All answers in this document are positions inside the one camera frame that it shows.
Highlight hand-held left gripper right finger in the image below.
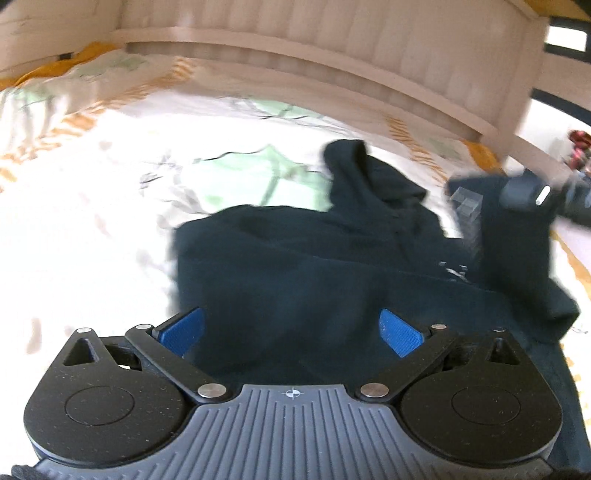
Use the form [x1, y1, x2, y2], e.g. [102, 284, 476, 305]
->
[355, 308, 529, 401]

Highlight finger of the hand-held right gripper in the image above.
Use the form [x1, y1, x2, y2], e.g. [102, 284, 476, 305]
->
[444, 174, 485, 232]

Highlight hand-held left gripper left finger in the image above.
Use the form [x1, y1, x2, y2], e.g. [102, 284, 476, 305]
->
[60, 306, 228, 402]

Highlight dark navy hoodie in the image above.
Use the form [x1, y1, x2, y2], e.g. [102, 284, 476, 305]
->
[172, 138, 583, 480]

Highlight red patterned item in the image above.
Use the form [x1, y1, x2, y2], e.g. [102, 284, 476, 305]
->
[567, 130, 591, 172]

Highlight white leaf-print duvet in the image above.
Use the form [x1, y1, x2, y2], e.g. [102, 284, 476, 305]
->
[0, 44, 591, 480]

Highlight white wooden bed frame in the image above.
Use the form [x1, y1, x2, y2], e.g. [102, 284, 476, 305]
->
[0, 0, 552, 149]

